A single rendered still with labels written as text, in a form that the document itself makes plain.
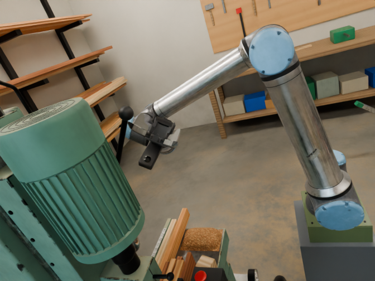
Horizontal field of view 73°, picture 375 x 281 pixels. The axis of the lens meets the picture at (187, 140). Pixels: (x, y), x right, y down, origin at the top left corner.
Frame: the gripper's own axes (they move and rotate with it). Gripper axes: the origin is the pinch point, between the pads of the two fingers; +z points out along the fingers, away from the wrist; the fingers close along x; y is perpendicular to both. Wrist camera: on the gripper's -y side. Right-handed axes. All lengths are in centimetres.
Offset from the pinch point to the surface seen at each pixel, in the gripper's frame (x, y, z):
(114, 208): 2.7, -18.1, 16.9
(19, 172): -12.7, -16.8, 25.8
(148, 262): 13.0, -30.7, 0.7
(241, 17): -2, 205, -231
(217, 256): 32.1, -26.1, -15.5
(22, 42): -225, 59, -207
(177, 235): 18.2, -26.9, -23.0
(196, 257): 26.6, -29.6, -17.7
